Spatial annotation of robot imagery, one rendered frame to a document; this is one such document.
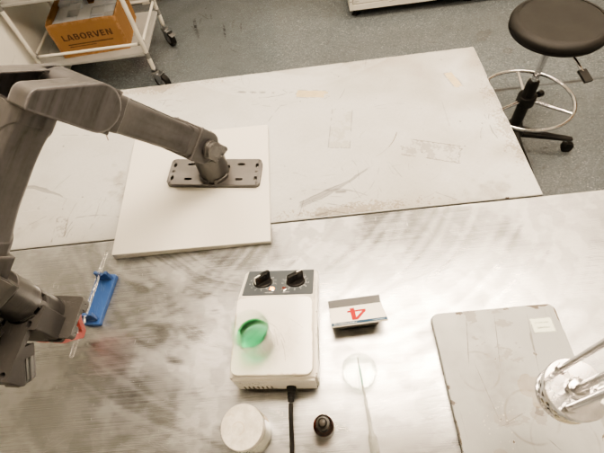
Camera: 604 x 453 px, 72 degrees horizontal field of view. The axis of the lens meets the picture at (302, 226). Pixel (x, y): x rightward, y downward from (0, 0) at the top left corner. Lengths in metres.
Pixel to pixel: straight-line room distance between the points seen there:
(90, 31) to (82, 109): 2.23
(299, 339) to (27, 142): 0.43
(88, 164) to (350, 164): 0.61
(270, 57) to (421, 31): 0.96
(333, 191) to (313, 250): 0.14
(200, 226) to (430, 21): 2.46
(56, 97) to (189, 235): 0.39
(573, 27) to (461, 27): 1.23
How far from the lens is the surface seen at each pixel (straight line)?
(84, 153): 1.14
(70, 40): 2.87
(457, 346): 0.73
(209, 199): 0.88
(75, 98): 0.58
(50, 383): 0.86
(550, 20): 1.91
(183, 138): 0.76
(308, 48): 2.85
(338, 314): 0.72
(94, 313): 0.86
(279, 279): 0.72
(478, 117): 1.04
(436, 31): 2.97
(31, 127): 0.57
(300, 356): 0.63
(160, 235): 0.87
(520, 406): 0.73
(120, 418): 0.78
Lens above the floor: 1.59
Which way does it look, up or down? 57 degrees down
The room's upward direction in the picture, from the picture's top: 10 degrees counter-clockwise
